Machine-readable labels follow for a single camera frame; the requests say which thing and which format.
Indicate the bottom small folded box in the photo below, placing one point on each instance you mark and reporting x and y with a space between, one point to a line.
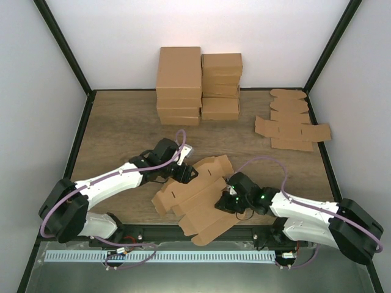
220 109

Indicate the top small folded cardboard box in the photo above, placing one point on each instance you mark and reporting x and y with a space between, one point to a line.
222 64

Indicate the black aluminium frame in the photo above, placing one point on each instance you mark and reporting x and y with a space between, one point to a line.
260 235

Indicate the grey metal base plate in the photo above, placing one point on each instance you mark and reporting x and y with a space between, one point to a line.
328 272

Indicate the top large folded cardboard box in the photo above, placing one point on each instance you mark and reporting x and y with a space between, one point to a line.
179 73

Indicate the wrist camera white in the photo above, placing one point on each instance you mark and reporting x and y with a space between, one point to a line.
231 190
185 152

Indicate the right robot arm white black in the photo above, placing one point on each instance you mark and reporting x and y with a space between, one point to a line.
344 225

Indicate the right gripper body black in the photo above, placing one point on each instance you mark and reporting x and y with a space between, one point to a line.
236 205

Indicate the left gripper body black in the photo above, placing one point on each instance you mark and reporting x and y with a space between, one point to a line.
182 176

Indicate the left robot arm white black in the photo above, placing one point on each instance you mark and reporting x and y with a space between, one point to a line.
66 213

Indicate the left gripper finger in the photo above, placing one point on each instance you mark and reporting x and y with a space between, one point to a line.
191 171
187 178

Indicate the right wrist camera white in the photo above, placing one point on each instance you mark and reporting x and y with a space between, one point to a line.
231 190

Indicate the stack of flat cardboard blanks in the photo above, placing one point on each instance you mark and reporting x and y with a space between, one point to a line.
289 126

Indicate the bottom large folded box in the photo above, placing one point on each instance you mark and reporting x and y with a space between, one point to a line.
185 121

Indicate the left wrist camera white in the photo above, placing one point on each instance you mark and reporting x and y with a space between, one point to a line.
185 152

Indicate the light blue slotted cable duct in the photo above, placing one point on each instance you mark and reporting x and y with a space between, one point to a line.
258 257

